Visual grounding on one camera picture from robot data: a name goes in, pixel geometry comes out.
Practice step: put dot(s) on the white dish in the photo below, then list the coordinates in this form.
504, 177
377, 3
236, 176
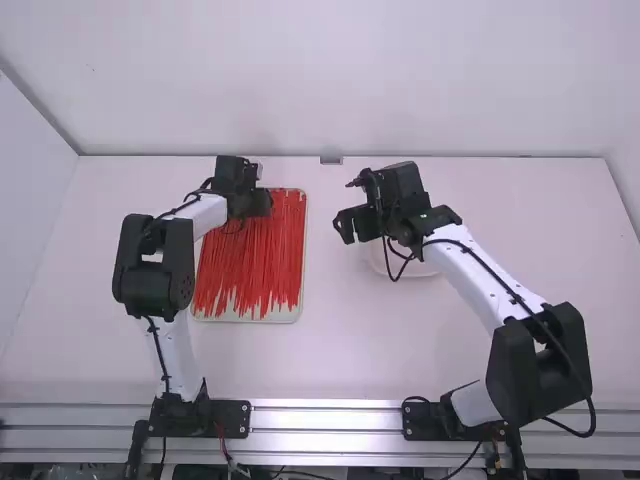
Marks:
422, 270

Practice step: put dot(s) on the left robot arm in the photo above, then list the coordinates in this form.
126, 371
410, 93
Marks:
205, 212

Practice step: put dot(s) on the pale tray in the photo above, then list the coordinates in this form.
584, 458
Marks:
298, 313

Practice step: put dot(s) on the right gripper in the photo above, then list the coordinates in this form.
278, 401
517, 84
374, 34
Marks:
362, 225

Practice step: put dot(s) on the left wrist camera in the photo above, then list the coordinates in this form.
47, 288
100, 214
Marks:
256, 169

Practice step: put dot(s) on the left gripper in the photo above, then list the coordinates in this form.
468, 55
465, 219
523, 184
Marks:
252, 204

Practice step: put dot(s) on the silver rails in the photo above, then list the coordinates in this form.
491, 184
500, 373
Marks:
325, 425

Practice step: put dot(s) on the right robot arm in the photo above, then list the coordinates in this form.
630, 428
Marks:
470, 270

